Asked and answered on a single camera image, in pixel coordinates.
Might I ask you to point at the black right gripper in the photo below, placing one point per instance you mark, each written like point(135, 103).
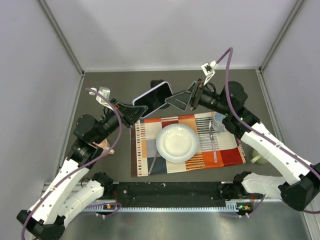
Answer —
point(181, 100)

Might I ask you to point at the green mug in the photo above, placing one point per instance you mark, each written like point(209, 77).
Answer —
point(257, 158)

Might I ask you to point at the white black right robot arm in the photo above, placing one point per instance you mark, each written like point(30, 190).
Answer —
point(299, 182)

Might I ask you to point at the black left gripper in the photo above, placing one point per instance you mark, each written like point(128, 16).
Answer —
point(129, 114)

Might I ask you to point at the blue grey mug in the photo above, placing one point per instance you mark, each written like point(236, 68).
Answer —
point(217, 122)

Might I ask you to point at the white ceramic plate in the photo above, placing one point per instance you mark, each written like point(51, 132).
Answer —
point(177, 143)

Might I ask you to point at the pink ceramic mug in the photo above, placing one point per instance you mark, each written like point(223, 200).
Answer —
point(102, 148)

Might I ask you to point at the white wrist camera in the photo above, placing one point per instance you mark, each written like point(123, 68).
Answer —
point(209, 70)
point(105, 92)

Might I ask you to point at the black phone stand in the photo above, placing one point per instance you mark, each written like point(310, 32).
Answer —
point(156, 82)

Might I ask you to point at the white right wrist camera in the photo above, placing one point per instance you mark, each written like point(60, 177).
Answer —
point(209, 70)

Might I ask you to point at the pink handled fork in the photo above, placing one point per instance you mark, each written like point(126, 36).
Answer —
point(211, 135)

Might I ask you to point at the phone with lilac case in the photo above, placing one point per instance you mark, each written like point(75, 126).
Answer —
point(145, 99)

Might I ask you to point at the pink handled knife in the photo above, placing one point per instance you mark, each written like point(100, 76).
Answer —
point(153, 163)

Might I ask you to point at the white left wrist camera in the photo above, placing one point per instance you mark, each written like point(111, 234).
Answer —
point(105, 92)

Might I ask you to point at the colourful patterned placemat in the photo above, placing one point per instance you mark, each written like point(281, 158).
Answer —
point(143, 146)

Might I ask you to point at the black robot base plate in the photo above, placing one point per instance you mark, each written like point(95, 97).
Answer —
point(213, 189)

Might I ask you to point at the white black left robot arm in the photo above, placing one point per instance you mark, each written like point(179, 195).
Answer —
point(48, 218)

